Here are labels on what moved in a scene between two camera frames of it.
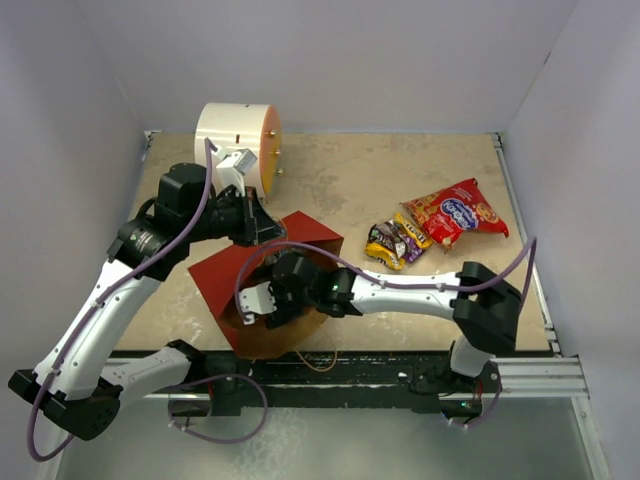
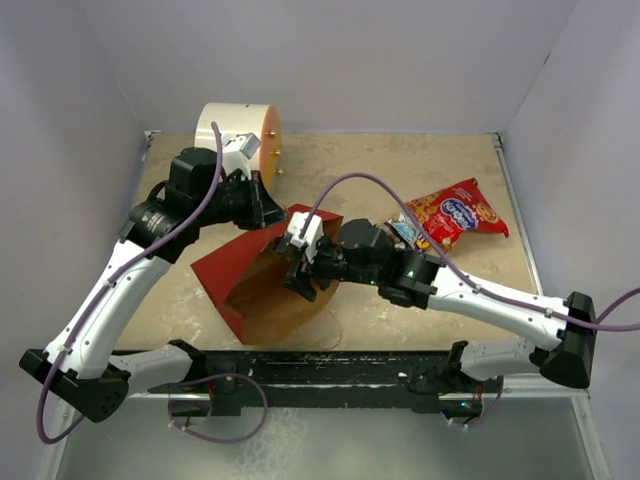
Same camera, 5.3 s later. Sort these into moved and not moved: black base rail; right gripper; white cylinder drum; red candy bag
Moved: right gripper
Not moved: black base rail; white cylinder drum; red candy bag
